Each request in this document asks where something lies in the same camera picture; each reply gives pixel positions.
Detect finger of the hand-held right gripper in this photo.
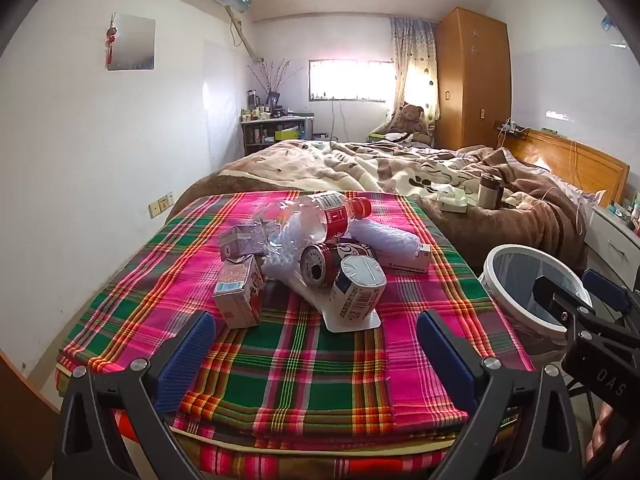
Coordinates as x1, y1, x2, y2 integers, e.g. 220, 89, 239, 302
532, 276, 596, 326
582, 269, 640, 333

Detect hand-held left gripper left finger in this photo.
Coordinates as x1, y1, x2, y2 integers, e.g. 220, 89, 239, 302
52, 310, 218, 480

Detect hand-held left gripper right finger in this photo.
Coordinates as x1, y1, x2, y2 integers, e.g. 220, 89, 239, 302
416, 310, 586, 480

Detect white trash bin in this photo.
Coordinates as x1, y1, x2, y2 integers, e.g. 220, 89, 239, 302
477, 244, 596, 356

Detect white cup blue label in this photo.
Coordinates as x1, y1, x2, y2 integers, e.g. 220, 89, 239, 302
327, 255, 387, 322

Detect red drink can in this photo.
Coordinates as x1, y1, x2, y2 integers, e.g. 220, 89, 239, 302
299, 240, 376, 289

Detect clear plastic bottle red label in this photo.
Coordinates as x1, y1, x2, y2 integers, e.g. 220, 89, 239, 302
252, 191, 373, 281

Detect person's right hand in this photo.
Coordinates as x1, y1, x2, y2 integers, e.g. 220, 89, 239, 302
587, 402, 618, 468

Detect white nightstand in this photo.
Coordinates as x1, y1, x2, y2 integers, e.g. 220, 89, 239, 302
585, 205, 640, 276

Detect pink milk carton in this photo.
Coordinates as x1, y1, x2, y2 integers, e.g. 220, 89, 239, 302
212, 255, 266, 330

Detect small cream cardboard box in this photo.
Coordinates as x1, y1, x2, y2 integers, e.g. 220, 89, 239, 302
377, 242, 432, 273

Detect pink green plaid cloth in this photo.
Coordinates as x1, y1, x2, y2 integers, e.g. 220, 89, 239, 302
56, 191, 536, 476

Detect brown thermos cup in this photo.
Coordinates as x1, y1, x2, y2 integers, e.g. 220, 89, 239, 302
477, 172, 503, 209

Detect wooden headboard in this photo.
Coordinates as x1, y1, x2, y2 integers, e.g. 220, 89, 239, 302
510, 127, 631, 206

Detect white tissue box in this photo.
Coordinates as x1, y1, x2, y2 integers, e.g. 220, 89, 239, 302
436, 185, 469, 212

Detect brown cream bed blanket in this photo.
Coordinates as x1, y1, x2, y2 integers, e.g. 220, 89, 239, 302
167, 139, 608, 273

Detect wooden wardrobe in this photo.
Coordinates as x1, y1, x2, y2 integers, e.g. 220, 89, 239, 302
434, 7, 513, 151

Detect brown teddy bear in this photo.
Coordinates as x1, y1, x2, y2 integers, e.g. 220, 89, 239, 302
387, 103, 433, 146

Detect dark storage shelf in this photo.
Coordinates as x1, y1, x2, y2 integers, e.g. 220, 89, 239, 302
241, 112, 316, 157

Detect patterned curtain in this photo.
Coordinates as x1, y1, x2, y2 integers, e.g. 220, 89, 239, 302
390, 16, 441, 121

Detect dry flower branches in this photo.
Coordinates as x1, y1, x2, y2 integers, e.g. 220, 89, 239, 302
252, 57, 303, 106

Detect window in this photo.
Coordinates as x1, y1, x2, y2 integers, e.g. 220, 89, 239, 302
308, 59, 398, 102

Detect white air conditioner pipe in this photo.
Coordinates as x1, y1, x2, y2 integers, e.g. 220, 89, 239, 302
227, 5, 263, 61

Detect red knot ornament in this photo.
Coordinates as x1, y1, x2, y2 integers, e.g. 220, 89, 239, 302
105, 14, 121, 68

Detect wall sockets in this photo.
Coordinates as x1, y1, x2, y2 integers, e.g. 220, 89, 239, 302
149, 191, 176, 218

